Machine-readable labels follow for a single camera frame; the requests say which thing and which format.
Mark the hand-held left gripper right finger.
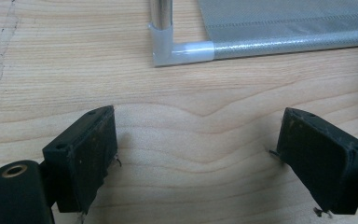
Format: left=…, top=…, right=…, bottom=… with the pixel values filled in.
left=269, top=106, right=358, bottom=216

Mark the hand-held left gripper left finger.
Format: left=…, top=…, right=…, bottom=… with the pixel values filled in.
left=42, top=105, right=119, bottom=216

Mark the grey fabric rack with metal frame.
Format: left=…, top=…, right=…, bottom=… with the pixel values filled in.
left=148, top=0, right=358, bottom=68

